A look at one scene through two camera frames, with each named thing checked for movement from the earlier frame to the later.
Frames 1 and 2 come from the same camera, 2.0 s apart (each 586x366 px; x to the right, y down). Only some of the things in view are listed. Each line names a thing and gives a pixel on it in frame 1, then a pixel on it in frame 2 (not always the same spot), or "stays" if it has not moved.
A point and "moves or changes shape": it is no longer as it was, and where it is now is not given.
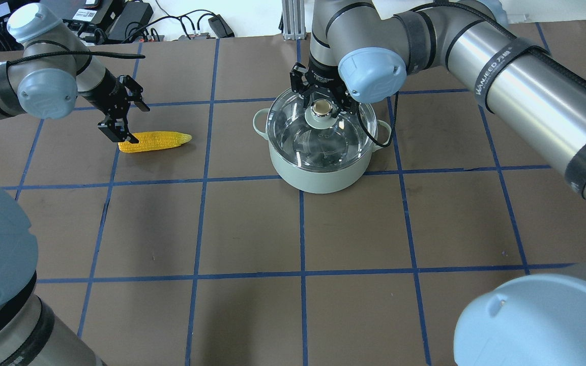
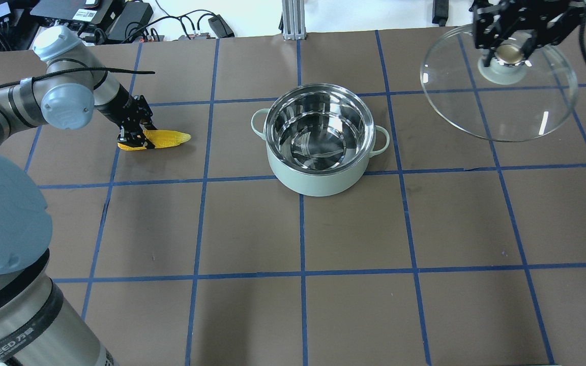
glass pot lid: [292, 142] moves or changes shape
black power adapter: [220, 28] stays
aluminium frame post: [293, 20] stays
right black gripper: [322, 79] to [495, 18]
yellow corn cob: [150, 140] stays
